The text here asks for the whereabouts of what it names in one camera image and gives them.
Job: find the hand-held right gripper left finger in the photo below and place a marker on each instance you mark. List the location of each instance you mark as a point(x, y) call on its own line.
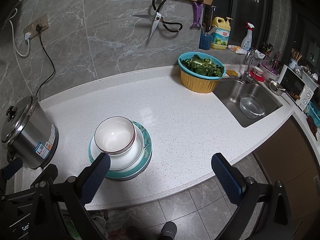
point(96, 177)

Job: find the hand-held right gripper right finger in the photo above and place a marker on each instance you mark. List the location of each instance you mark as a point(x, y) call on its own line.
point(227, 180)

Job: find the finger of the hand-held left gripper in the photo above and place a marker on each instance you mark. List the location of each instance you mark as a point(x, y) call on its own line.
point(48, 172)
point(12, 167)

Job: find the teal floral plate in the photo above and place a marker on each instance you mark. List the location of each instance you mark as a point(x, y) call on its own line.
point(147, 145)
point(125, 178)

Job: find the grey rimmed white plate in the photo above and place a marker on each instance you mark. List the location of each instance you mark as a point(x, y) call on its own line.
point(135, 158)

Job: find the dark rimmed printed white bowl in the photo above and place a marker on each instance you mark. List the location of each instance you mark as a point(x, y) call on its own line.
point(112, 132)

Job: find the stainless steel rice cooker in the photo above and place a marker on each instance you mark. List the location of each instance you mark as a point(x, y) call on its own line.
point(32, 135)

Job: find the white plastic bag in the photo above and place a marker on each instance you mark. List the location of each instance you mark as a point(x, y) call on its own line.
point(120, 215)

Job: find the brown cabinet door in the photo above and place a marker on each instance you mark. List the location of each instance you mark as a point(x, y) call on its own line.
point(287, 155)

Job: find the clear glass bowl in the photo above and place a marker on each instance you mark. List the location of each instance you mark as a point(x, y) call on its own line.
point(251, 107)

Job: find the person's grey shoe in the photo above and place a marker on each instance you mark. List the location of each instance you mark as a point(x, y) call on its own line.
point(168, 231)

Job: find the stainless steel sink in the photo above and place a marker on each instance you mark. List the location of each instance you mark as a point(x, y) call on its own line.
point(230, 92)

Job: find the yellow plastic basin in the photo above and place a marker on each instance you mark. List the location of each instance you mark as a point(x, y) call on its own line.
point(197, 83)

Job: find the steel saucepan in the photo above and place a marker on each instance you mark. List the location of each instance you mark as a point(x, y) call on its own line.
point(276, 87)

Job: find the chrome faucet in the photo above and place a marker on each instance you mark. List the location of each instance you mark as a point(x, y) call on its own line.
point(246, 76)

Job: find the yellow sponge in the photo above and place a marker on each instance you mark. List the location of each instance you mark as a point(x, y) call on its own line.
point(231, 73)

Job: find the teal plastic basket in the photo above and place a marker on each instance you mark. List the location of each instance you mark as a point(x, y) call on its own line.
point(315, 113)

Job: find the small pink rimmed bowl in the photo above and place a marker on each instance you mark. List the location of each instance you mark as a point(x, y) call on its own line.
point(258, 71)

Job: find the white basin with purple insert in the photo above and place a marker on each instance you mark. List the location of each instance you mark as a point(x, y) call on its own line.
point(268, 73)

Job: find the green leafy vegetables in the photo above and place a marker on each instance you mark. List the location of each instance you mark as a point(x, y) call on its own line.
point(200, 66)

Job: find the white microwave oven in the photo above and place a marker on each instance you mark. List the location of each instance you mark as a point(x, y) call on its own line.
point(292, 82)

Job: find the teal plastic colander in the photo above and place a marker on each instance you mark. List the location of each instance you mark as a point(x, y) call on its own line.
point(180, 63)

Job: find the metal cutlery holder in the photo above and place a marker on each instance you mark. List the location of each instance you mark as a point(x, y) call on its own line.
point(276, 60)

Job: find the white and yellow packet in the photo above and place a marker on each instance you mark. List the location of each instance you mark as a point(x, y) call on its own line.
point(236, 48)

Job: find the ceramic holder with chopsticks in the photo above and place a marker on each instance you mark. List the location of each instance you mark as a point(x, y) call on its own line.
point(293, 63)

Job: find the dark utensil holder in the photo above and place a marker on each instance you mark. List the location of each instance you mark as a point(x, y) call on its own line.
point(266, 50)

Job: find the white spray bottle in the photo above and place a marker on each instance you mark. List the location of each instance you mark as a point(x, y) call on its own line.
point(247, 42)

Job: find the blue plastic cup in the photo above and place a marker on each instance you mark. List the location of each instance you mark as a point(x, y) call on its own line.
point(205, 42)

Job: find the yellow detergent bottle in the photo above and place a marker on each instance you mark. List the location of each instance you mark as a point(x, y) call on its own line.
point(221, 40)

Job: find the purple peeler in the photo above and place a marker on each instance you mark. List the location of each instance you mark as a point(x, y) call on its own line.
point(198, 12)

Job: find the wall socket panel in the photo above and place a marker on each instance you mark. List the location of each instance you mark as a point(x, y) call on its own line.
point(43, 20)

